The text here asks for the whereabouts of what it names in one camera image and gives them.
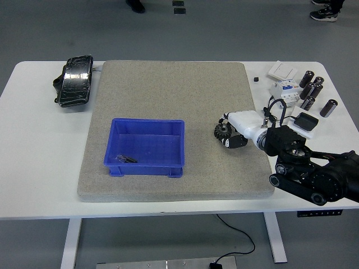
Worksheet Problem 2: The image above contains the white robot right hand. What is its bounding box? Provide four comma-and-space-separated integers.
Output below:
218, 110, 267, 149

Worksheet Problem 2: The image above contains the large black gear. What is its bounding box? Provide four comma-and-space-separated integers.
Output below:
214, 122, 233, 145

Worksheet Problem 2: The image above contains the blue plastic box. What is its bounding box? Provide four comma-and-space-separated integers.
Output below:
103, 118, 186, 178

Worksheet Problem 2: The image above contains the white circuit breaker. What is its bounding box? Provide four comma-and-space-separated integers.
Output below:
270, 78, 303, 109

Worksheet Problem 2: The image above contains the black power adapter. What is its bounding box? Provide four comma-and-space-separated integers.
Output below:
293, 112, 320, 132

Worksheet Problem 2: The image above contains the grey-brown mat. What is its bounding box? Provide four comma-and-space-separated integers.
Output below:
77, 59, 275, 202

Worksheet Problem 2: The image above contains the black table control panel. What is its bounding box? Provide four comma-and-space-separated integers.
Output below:
297, 209, 343, 218

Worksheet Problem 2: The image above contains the white table leg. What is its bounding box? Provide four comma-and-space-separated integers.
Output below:
263, 212, 288, 263
60, 218, 82, 269

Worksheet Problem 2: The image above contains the small bag of black screws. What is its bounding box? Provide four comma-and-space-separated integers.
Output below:
115, 154, 139, 164

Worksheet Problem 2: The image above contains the person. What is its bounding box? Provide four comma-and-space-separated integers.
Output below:
310, 0, 346, 22
125, 0, 146, 14

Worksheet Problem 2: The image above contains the metal floor plate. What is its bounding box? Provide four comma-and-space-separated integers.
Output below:
96, 256, 237, 269

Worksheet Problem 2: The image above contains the black plastic-wrapped device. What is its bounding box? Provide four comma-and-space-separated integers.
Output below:
53, 54, 95, 108

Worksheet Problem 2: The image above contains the white wall switch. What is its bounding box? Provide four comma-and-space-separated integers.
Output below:
268, 60, 299, 81

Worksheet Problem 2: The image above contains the black floor cable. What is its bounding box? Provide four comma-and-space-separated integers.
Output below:
215, 214, 256, 264

